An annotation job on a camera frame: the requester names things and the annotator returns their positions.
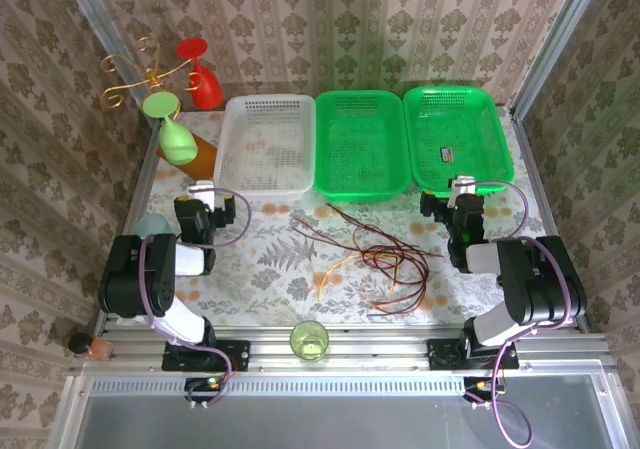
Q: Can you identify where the thin yellow cable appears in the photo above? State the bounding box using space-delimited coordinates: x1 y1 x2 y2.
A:
317 251 364 300
362 256 404 313

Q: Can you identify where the pale blue plastic cup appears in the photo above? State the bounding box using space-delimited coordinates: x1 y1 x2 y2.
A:
134 213 174 240

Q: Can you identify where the green plastic wine glass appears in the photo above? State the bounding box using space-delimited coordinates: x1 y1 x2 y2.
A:
142 92 199 166

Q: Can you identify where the white plastic basket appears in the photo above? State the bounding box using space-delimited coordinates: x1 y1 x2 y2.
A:
213 93 316 201

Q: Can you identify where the green plastic basket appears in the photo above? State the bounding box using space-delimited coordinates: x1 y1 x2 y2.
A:
402 85 516 199
312 89 409 204

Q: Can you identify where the red plastic wine glass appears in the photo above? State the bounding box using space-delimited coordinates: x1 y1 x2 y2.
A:
175 37 225 111

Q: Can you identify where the clear green plastic cup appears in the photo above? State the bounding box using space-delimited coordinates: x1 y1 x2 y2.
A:
289 320 330 364

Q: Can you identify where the orange bottle with black cap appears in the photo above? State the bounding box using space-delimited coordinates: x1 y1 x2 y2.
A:
68 332 116 360

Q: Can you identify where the small black controller board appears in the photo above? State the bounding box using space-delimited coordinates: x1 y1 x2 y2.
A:
184 376 232 411
462 376 507 411

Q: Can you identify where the grey metal panel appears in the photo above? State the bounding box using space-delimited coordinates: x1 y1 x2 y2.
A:
64 373 621 449

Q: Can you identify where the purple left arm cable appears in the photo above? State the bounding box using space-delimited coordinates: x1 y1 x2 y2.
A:
138 187 253 405

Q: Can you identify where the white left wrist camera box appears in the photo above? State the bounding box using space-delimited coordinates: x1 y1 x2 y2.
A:
187 179 220 211

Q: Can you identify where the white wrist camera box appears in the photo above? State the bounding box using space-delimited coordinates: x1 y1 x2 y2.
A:
446 174 477 209
187 179 220 211

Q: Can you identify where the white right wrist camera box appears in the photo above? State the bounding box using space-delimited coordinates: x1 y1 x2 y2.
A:
446 174 477 209

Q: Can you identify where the aluminium table side rail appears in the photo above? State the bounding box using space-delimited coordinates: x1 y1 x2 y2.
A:
92 118 161 335
509 106 594 333

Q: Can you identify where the gold wire glass holder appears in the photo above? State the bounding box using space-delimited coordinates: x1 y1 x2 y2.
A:
99 36 204 110

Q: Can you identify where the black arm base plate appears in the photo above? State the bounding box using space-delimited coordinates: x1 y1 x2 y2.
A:
427 338 520 371
162 339 251 373

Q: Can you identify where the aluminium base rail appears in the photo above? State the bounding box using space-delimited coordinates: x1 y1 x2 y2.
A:
69 326 621 375

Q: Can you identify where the aluminium frame post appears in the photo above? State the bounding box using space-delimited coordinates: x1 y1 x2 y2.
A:
54 0 154 120
509 0 609 120

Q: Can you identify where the slotted grey cable duct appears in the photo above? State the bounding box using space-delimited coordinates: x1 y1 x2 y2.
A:
89 376 469 396

